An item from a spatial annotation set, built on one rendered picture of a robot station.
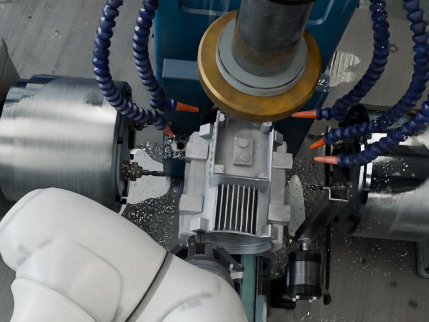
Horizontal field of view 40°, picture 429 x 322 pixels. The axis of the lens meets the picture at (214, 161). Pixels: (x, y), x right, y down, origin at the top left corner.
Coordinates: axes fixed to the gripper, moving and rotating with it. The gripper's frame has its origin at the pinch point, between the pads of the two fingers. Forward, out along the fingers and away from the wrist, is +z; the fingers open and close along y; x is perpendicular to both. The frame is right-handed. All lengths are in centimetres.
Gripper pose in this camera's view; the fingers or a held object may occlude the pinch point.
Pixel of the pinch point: (199, 245)
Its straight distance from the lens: 98.4
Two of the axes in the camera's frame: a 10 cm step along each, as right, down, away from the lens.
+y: -10.0, -0.9, -0.4
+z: -0.3, -1.4, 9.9
